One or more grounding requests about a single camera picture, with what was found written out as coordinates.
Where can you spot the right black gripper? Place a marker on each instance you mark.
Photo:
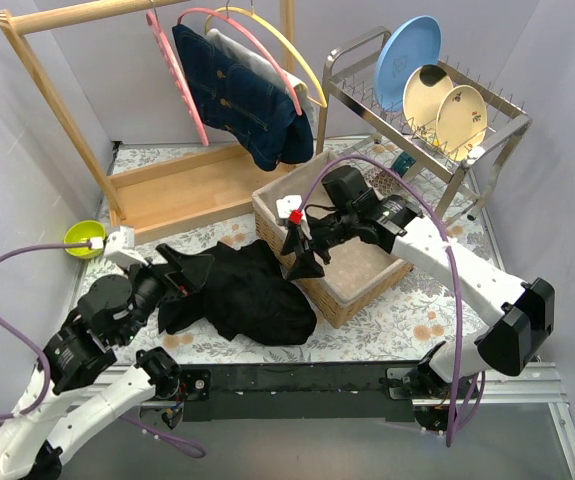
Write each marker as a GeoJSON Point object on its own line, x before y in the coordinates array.
{"type": "Point", "coordinates": [312, 242]}

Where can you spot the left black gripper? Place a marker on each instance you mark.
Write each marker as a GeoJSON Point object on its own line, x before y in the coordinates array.
{"type": "Point", "coordinates": [171, 278]}

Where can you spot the black garment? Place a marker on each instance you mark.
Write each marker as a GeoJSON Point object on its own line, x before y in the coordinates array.
{"type": "Point", "coordinates": [245, 294]}

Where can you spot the blue denim skirt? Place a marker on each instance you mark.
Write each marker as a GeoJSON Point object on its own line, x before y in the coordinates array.
{"type": "Point", "coordinates": [232, 98]}

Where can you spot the pink hanger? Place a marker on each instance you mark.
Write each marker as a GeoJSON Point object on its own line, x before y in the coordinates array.
{"type": "Point", "coordinates": [177, 73]}
{"type": "Point", "coordinates": [252, 38]}

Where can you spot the white skirt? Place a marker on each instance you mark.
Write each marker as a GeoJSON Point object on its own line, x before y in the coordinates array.
{"type": "Point", "coordinates": [262, 67]}

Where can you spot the yellow hanger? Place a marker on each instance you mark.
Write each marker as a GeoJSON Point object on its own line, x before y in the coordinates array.
{"type": "Point", "coordinates": [286, 36]}

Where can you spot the pink hanger front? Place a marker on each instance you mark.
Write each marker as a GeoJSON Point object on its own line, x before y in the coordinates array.
{"type": "Point", "coordinates": [252, 38]}

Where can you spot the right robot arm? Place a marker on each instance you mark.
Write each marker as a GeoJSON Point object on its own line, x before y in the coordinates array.
{"type": "Point", "coordinates": [519, 315]}

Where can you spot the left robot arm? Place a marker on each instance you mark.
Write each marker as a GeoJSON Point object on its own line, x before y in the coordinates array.
{"type": "Point", "coordinates": [53, 418]}

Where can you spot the floral tablecloth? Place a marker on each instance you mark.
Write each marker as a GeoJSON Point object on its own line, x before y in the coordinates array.
{"type": "Point", "coordinates": [403, 323]}

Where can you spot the wicker laundry basket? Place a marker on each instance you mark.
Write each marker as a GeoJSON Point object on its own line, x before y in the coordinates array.
{"type": "Point", "coordinates": [357, 274]}

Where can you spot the wooden clothes rack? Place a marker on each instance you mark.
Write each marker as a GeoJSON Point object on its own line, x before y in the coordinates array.
{"type": "Point", "coordinates": [157, 200]}

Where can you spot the green bowl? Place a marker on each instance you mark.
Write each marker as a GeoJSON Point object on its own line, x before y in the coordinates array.
{"type": "Point", "coordinates": [91, 234]}

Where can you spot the teal cup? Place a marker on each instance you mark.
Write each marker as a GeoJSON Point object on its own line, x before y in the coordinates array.
{"type": "Point", "coordinates": [402, 164]}

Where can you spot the metal dish rack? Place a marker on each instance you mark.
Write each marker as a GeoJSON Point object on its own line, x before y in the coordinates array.
{"type": "Point", "coordinates": [348, 76]}

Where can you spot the cream plate black spot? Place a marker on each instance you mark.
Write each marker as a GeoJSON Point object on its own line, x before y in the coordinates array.
{"type": "Point", "coordinates": [423, 94]}

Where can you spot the cream plate flower print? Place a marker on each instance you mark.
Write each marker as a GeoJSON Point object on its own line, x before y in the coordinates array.
{"type": "Point", "coordinates": [461, 123]}

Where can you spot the blue plate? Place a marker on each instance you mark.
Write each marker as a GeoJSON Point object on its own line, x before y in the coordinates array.
{"type": "Point", "coordinates": [415, 43]}

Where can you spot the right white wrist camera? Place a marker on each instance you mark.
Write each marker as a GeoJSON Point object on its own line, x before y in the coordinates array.
{"type": "Point", "coordinates": [285, 206]}

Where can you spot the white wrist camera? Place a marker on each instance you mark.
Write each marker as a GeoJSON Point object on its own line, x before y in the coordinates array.
{"type": "Point", "coordinates": [119, 248]}
{"type": "Point", "coordinates": [285, 206]}

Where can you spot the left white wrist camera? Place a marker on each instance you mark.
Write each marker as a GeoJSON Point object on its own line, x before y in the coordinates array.
{"type": "Point", "coordinates": [119, 248]}

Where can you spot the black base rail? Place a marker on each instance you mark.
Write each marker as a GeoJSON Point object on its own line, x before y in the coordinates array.
{"type": "Point", "coordinates": [352, 390]}

